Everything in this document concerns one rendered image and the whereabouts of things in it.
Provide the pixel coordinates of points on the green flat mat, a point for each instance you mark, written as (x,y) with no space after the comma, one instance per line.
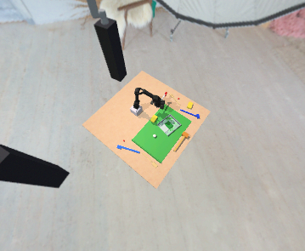
(160,145)

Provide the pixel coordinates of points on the yellow block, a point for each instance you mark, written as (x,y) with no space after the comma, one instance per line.
(153,118)
(189,105)

